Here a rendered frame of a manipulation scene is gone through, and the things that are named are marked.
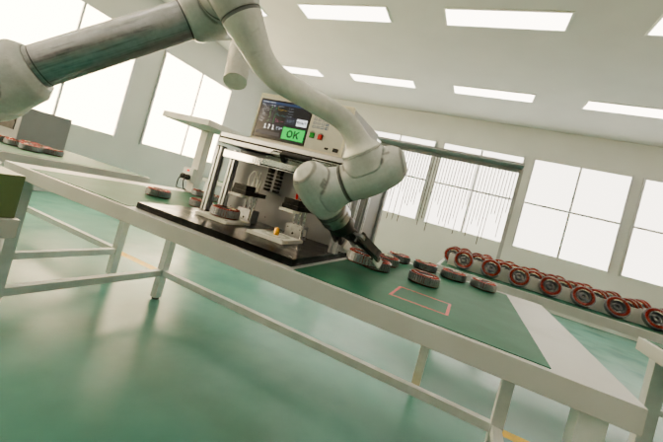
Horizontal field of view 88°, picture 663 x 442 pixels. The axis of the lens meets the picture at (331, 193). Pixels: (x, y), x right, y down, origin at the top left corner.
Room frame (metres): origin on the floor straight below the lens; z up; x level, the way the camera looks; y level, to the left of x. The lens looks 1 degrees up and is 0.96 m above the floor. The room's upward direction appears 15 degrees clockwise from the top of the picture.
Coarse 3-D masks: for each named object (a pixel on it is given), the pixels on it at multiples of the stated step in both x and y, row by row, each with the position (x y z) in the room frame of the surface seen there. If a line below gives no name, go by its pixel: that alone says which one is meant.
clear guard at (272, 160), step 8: (272, 152) 1.15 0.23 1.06; (280, 152) 1.15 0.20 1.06; (264, 160) 1.12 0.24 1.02; (272, 160) 1.11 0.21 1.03; (280, 160) 1.11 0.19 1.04; (288, 160) 1.11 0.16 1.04; (296, 160) 1.10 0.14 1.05; (312, 160) 1.10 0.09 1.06; (280, 168) 1.08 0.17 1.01; (288, 168) 1.07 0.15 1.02; (296, 168) 1.07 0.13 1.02
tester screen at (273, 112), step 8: (264, 104) 1.47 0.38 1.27; (272, 104) 1.46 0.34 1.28; (280, 104) 1.44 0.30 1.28; (288, 104) 1.43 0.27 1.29; (264, 112) 1.47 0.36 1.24; (272, 112) 1.45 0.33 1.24; (280, 112) 1.44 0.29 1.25; (288, 112) 1.42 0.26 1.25; (296, 112) 1.41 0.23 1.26; (304, 112) 1.39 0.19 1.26; (264, 120) 1.46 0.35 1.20; (272, 120) 1.45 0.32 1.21; (280, 120) 1.43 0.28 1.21; (256, 128) 1.47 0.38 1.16; (264, 128) 1.46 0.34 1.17; (280, 128) 1.43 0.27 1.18; (296, 128) 1.40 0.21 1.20; (304, 128) 1.39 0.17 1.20; (272, 136) 1.44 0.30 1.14; (280, 136) 1.42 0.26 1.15
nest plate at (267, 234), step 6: (258, 234) 1.18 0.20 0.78; (264, 234) 1.18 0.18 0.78; (270, 234) 1.22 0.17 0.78; (282, 234) 1.29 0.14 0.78; (270, 240) 1.16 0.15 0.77; (276, 240) 1.15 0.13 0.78; (282, 240) 1.16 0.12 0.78; (288, 240) 1.19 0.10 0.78; (294, 240) 1.23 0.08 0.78; (300, 240) 1.27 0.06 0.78
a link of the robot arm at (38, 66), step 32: (192, 0) 0.87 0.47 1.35; (96, 32) 0.83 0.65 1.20; (128, 32) 0.85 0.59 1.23; (160, 32) 0.88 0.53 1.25; (192, 32) 0.91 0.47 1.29; (224, 32) 0.93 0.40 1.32; (0, 64) 0.76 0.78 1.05; (32, 64) 0.80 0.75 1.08; (64, 64) 0.83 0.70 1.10; (96, 64) 0.86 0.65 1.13; (0, 96) 0.78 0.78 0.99; (32, 96) 0.82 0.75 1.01
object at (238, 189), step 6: (234, 186) 1.38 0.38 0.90; (240, 186) 1.37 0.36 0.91; (246, 186) 1.36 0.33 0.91; (252, 186) 1.39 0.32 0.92; (228, 192) 1.36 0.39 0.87; (234, 192) 1.35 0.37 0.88; (240, 192) 1.37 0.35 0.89; (246, 192) 1.36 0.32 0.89; (252, 192) 1.40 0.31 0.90; (252, 198) 1.46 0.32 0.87; (264, 198) 1.49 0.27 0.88; (246, 204) 1.47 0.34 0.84
